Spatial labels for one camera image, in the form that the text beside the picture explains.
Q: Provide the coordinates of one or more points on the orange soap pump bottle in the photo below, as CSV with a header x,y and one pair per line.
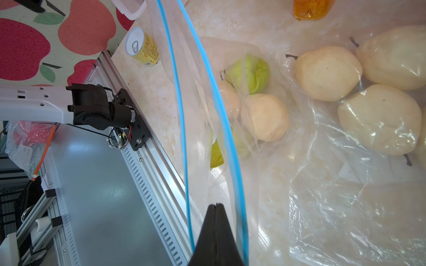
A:
x,y
311,10

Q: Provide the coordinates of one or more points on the cream pear zip bag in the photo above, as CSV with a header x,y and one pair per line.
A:
x,y
421,139
383,119
395,58

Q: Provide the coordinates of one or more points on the white empty plastic basket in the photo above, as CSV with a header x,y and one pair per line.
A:
x,y
132,9

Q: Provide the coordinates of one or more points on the cream pear in small bag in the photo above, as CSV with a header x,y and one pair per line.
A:
x,y
267,116

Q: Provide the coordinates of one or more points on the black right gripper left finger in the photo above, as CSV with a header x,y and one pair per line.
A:
x,y
204,253

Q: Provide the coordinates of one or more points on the small clear pear bag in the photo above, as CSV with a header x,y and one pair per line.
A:
x,y
283,154

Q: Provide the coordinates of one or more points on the cream toy pear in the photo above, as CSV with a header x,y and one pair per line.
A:
x,y
230,99

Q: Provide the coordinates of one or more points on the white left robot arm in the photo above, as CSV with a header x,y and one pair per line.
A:
x,y
77,104

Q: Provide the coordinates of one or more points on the clear blue zip-top bag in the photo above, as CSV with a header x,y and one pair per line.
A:
x,y
314,196

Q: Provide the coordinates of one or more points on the green toy pear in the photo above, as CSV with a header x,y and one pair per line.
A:
x,y
245,144
250,70

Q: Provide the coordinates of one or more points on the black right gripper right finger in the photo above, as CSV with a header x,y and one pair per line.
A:
x,y
226,252

